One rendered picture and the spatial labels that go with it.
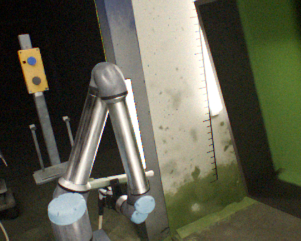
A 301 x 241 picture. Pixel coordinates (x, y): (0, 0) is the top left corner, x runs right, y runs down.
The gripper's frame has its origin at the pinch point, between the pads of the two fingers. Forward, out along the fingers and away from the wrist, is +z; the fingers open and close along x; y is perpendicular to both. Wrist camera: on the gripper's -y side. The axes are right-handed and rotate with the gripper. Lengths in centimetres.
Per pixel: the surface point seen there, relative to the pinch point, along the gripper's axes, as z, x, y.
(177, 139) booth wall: 9, 68, -19
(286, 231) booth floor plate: -56, 118, 38
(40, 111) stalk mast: 51, -16, -37
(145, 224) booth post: 12, 46, 42
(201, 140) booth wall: 4, 89, -17
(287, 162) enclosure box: -56, 104, -15
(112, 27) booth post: 24, 18, -91
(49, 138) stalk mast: 49, -10, -19
